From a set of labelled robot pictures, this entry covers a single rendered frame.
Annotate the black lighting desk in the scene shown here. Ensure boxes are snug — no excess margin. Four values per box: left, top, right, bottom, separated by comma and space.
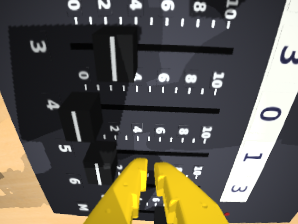
0, 0, 298, 224

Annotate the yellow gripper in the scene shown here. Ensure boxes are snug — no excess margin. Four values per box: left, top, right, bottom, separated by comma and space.
83, 158, 229, 224

